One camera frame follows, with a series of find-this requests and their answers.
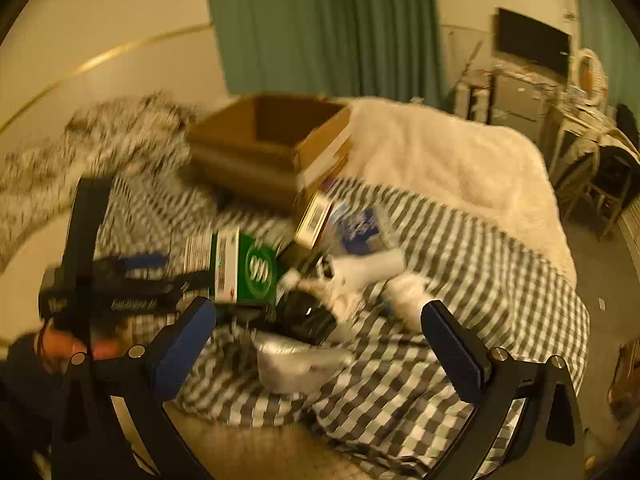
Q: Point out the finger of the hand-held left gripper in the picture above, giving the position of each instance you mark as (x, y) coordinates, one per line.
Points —
(146, 260)
(192, 280)

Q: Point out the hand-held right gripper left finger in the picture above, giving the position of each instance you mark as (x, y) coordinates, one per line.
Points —
(182, 347)

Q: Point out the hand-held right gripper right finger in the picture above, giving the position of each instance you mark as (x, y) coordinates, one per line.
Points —
(452, 355)

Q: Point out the green box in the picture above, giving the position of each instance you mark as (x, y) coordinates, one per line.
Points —
(250, 270)

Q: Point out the cardboard box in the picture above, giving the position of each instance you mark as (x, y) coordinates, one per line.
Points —
(260, 160)

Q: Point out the person's left hand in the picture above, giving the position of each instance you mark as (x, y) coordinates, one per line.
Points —
(60, 346)

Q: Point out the white tissue wad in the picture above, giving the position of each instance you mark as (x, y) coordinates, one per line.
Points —
(410, 300)

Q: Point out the checkered blanket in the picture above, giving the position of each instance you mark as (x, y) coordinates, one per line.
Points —
(450, 260)

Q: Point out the black round object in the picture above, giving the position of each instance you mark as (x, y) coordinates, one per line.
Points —
(305, 315)

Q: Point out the white plastic bag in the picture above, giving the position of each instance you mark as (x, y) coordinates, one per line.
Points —
(300, 360)

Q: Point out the white bottle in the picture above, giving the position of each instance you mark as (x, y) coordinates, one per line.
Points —
(370, 264)

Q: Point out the small yellowish barcode box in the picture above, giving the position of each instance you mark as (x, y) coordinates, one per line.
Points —
(312, 220)

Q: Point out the blue packet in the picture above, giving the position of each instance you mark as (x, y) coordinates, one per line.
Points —
(357, 232)

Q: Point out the white fluffy blanket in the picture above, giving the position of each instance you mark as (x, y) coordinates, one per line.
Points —
(450, 155)

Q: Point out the wooden chair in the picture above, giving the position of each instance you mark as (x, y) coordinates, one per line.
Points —
(605, 180)

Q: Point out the white small rack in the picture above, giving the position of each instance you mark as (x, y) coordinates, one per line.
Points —
(475, 102)

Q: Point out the cluttered desk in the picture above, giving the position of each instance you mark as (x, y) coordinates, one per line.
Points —
(520, 100)

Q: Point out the round white mirror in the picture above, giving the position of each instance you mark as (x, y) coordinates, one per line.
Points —
(587, 75)

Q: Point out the black monitor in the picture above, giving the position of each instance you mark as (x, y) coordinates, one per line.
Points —
(532, 42)

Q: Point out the narrow green curtain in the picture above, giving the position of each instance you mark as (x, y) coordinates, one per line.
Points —
(600, 15)

